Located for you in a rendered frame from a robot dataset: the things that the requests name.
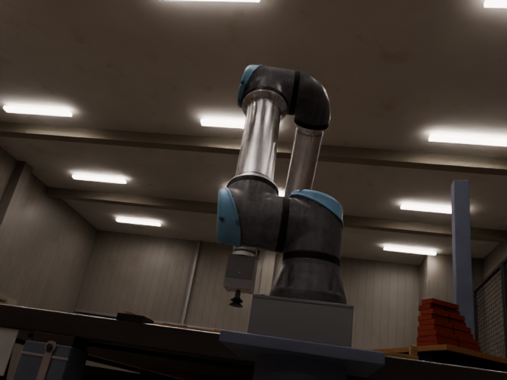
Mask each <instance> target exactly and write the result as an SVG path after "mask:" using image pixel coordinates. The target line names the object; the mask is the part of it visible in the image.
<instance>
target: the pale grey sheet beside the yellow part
mask: <svg viewBox="0 0 507 380"><path fill-rule="evenodd" d="M19 331H20V330H19V329H12V328H7V327H1V326H0V375H2V376H4V375H5V371H6V369H7V366H8V362H9V360H10V357H11V353H12V351H13V348H14V344H15V342H16V340H17V336H18V333H19Z"/></svg>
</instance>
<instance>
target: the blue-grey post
mask: <svg viewBox="0 0 507 380"><path fill-rule="evenodd" d="M451 214H452V254H453V303H454V304H456V305H459V310H457V311H460V315H461V316H464V317H465V321H463V322H465V323H466V327H469V328H471V331H472V333H471V334H473V339H475V328H474V308H473V286H472V245H471V224H470V203H469V181H467V180H454V181H453V183H452V185H451Z"/></svg>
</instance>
